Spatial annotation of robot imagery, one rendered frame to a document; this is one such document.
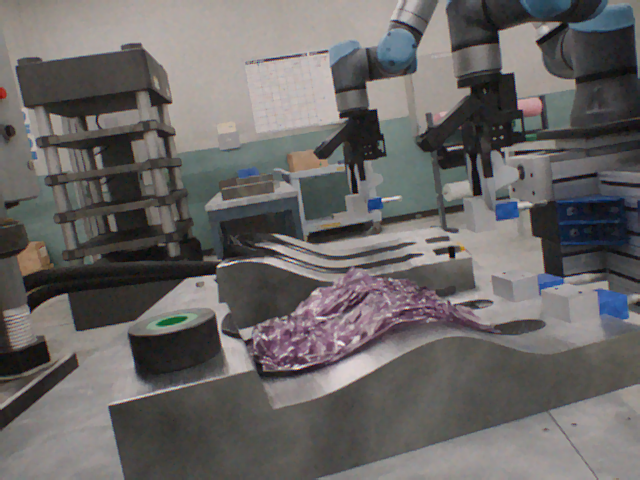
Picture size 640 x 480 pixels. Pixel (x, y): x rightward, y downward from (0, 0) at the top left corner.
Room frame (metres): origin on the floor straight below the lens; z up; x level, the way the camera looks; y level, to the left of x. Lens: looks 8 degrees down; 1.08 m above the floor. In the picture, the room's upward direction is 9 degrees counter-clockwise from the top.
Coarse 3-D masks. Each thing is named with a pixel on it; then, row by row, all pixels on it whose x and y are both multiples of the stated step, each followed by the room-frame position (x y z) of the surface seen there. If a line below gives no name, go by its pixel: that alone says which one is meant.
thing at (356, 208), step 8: (352, 200) 1.36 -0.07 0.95; (360, 200) 1.37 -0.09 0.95; (368, 200) 1.38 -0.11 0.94; (376, 200) 1.38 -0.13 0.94; (384, 200) 1.40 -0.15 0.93; (392, 200) 1.41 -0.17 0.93; (400, 200) 1.41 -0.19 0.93; (352, 208) 1.37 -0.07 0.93; (360, 208) 1.37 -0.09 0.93; (368, 208) 1.37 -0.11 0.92; (376, 208) 1.38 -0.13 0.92; (352, 216) 1.37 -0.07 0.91; (360, 216) 1.37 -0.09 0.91; (368, 216) 1.37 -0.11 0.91
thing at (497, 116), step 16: (464, 80) 0.95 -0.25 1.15; (480, 80) 0.94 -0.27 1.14; (496, 80) 0.95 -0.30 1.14; (512, 80) 0.96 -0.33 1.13; (480, 96) 0.96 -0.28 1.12; (496, 96) 0.96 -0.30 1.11; (512, 96) 0.96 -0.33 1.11; (480, 112) 0.96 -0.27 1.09; (496, 112) 0.96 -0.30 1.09; (512, 112) 0.94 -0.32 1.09; (464, 128) 0.99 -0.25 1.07; (480, 128) 0.94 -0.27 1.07; (496, 128) 0.95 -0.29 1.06; (512, 128) 0.94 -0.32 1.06; (464, 144) 1.00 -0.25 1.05; (496, 144) 0.95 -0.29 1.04; (512, 144) 0.95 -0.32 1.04
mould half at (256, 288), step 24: (288, 240) 1.08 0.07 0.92; (408, 240) 1.06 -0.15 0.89; (240, 264) 0.87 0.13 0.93; (264, 264) 0.86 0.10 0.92; (288, 264) 0.89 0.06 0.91; (336, 264) 0.98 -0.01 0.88; (408, 264) 0.87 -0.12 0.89; (432, 264) 0.85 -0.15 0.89; (456, 264) 0.85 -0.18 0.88; (192, 288) 1.10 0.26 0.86; (216, 288) 1.06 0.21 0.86; (240, 288) 0.87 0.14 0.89; (264, 288) 0.87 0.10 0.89; (288, 288) 0.86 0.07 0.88; (312, 288) 0.86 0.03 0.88; (432, 288) 0.85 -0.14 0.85; (456, 288) 0.85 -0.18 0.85; (240, 312) 0.87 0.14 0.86; (264, 312) 0.87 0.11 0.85; (288, 312) 0.86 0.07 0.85
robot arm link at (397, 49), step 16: (400, 0) 1.25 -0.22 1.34; (416, 0) 1.23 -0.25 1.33; (432, 0) 1.23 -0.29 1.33; (400, 16) 1.23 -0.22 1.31; (416, 16) 1.23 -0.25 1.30; (400, 32) 1.21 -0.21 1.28; (416, 32) 1.23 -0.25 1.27; (384, 48) 1.21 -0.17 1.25; (400, 48) 1.21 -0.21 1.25; (416, 48) 1.23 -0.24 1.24; (384, 64) 1.24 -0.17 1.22; (400, 64) 1.21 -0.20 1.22
